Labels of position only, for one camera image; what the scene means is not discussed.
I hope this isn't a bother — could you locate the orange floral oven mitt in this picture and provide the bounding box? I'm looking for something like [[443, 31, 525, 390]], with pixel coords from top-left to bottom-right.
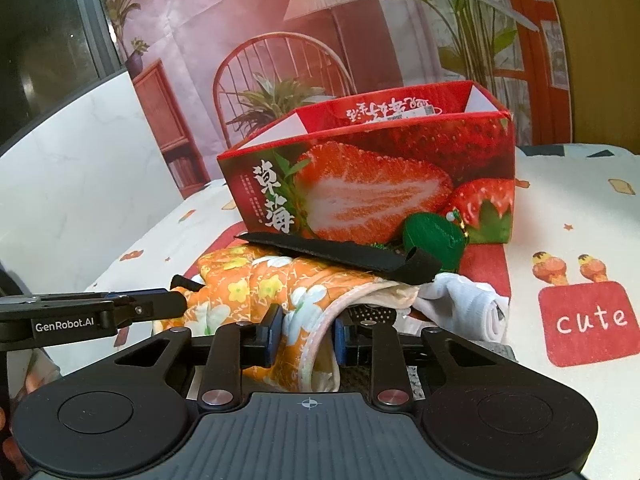
[[152, 244, 419, 392]]

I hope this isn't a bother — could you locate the black fabric strap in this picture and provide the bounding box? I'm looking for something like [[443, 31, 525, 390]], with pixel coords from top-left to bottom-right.
[[234, 231, 444, 286]]

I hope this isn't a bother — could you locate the white cloth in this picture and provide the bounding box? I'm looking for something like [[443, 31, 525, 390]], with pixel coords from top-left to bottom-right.
[[394, 273, 510, 344]]

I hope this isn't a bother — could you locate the printed room scene backdrop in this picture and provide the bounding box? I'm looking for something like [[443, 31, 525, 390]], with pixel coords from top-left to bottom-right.
[[106, 0, 573, 178]]

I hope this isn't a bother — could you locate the white marble board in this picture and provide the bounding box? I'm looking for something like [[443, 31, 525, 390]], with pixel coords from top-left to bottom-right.
[[1, 73, 182, 292]]

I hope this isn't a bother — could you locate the green fabric sachet with tassel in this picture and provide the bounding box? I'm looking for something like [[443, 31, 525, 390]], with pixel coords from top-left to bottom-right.
[[373, 208, 470, 273]]

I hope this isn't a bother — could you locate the red strawberry cardboard box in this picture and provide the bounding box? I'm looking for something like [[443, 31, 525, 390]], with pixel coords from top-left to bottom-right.
[[218, 80, 515, 245]]

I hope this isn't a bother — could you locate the cartoon bear tablecloth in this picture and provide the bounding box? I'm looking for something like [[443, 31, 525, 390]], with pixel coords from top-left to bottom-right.
[[44, 142, 640, 480]]

